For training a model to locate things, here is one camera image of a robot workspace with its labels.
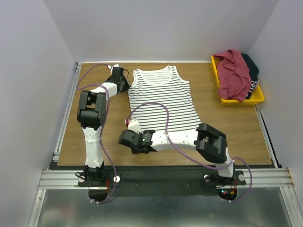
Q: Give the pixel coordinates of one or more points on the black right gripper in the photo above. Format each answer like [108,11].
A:
[124,137]

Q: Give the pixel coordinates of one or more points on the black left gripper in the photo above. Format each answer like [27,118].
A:
[127,87]

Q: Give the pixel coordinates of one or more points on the black white striped tank top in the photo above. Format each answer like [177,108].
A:
[161,99]

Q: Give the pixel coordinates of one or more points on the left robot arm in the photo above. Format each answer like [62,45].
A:
[92,114]

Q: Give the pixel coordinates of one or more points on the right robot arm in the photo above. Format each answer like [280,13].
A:
[209,142]

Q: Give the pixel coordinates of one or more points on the maroon red tank top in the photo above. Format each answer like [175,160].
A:
[233,76]

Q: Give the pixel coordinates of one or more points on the dark navy tank top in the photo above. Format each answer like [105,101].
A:
[253,72]

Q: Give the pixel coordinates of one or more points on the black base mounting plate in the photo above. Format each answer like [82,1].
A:
[144,181]

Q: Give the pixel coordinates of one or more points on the yellow plastic bin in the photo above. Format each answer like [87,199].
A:
[256,97]

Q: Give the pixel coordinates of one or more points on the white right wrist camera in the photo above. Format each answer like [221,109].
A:
[133,125]

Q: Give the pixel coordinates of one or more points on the left aluminium side rail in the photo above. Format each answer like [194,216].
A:
[58,147]

